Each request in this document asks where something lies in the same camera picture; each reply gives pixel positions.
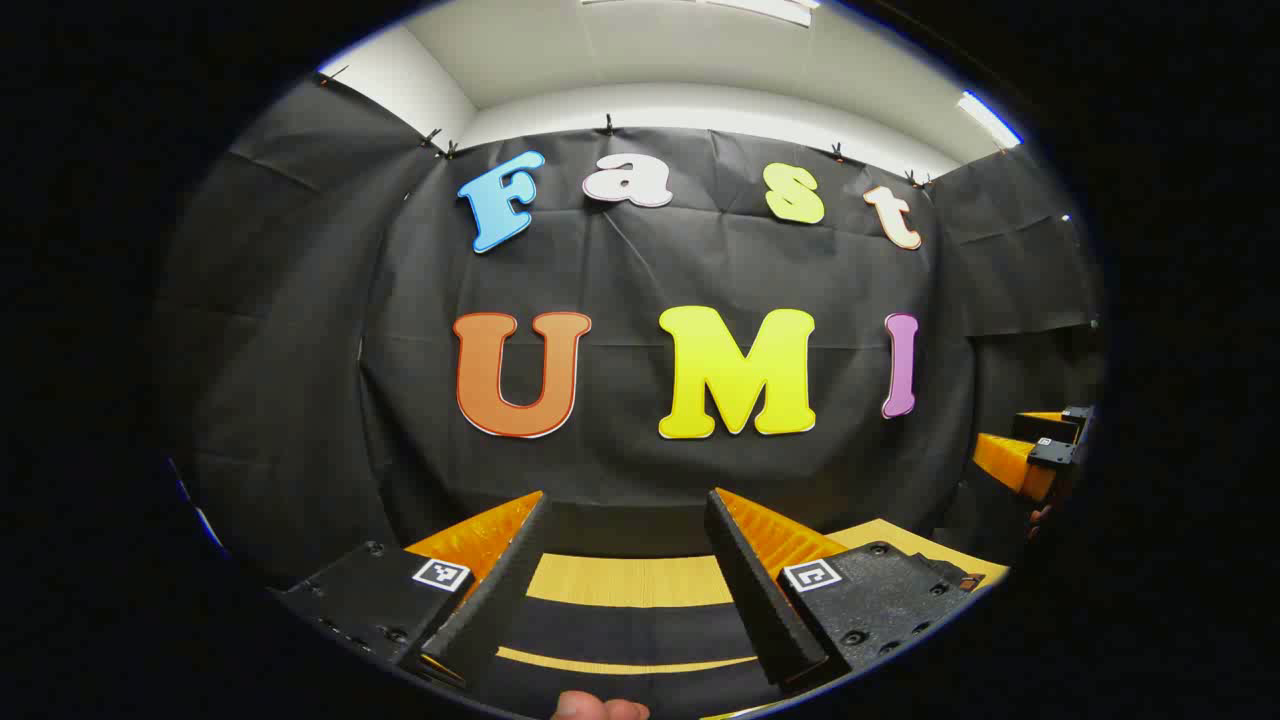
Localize black backdrop cloth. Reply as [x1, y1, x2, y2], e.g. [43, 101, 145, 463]
[160, 75, 1106, 601]

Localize black jeans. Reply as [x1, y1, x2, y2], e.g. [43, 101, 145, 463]
[470, 597, 801, 720]

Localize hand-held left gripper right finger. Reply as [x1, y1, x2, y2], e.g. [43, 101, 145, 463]
[703, 487, 988, 691]

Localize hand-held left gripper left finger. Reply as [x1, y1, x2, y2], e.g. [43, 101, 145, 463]
[278, 490, 554, 691]

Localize ceiling light panel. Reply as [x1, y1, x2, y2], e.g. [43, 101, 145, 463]
[957, 90, 1024, 150]
[700, 0, 817, 27]

